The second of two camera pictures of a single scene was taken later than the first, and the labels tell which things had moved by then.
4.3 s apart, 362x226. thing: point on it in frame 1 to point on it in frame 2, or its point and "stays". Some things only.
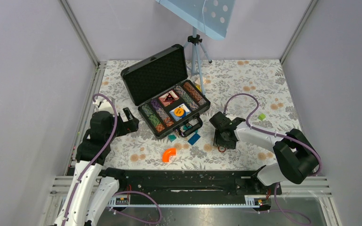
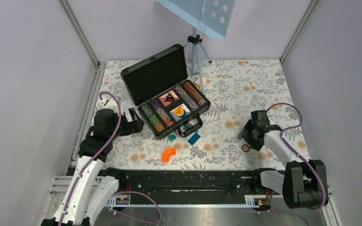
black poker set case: [167, 101] stays
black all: [169, 98] stays
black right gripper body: [219, 139] to [249, 136]
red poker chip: [221, 149] to [245, 148]
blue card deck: [174, 116] stays
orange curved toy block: [168, 152] stays
